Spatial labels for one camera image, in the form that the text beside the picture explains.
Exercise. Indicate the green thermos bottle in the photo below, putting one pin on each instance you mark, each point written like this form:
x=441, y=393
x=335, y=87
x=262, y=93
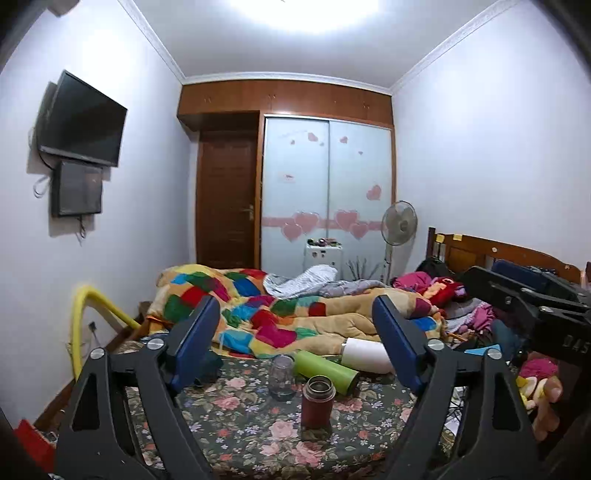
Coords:
x=323, y=369

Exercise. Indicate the wooden wardrobe with sliding doors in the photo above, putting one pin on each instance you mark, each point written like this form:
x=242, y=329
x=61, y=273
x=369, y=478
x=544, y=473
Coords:
x=323, y=184

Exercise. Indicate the white cup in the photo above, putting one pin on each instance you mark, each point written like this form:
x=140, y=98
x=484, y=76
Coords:
x=367, y=355

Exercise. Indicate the black bag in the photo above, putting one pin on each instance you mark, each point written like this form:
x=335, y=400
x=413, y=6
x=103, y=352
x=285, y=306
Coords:
x=434, y=267

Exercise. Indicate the brown wooden door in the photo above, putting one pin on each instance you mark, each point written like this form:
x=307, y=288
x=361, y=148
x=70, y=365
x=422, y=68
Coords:
x=226, y=203

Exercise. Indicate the floral bed sheet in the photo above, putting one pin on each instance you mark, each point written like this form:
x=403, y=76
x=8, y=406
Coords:
x=258, y=434

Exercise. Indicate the pink plush toy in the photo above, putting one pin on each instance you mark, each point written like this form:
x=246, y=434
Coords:
x=540, y=368

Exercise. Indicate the ceiling light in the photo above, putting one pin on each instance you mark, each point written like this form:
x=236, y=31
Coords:
x=300, y=14

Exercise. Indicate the pink clothes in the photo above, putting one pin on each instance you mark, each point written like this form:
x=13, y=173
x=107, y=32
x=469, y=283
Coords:
x=413, y=280

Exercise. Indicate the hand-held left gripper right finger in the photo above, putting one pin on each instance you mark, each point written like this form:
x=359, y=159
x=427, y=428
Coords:
x=397, y=337

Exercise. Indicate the standing electric fan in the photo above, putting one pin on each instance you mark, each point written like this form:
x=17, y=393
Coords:
x=399, y=224

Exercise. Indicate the red thermos bottle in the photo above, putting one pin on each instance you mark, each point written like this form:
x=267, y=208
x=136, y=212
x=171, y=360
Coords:
x=317, y=406

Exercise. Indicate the small black wall monitor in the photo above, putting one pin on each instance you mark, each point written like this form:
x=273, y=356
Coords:
x=76, y=189

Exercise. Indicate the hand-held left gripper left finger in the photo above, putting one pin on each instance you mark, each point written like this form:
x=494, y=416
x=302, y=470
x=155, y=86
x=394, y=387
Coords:
x=194, y=341

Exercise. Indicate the clear glass jar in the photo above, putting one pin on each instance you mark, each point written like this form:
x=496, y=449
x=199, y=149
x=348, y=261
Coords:
x=281, y=378

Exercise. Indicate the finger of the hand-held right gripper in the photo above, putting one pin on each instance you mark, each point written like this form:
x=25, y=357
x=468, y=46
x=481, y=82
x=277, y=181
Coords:
x=531, y=276
x=508, y=295

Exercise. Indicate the colourful patchwork quilt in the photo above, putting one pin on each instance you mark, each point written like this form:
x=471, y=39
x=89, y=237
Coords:
x=277, y=318

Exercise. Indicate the yellow and tan plush toy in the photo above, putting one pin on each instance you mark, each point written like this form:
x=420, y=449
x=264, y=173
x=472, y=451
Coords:
x=538, y=397

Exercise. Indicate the red plush toy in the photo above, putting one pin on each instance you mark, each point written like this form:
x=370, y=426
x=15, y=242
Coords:
x=443, y=290

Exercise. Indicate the red bag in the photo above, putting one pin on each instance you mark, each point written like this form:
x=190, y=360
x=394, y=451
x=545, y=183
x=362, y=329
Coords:
x=34, y=443

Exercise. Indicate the wooden bed headboard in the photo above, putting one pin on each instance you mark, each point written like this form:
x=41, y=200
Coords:
x=480, y=251

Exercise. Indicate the small white cabinet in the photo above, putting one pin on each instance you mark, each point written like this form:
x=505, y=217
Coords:
x=323, y=258

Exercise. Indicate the black wall television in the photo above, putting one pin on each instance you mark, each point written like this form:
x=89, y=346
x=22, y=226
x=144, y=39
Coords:
x=85, y=120

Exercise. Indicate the grey striped blanket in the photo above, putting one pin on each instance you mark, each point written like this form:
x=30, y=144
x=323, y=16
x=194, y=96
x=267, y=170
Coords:
x=304, y=279

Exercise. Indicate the yellow bent pipe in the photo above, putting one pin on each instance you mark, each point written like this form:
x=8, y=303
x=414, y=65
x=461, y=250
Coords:
x=81, y=314

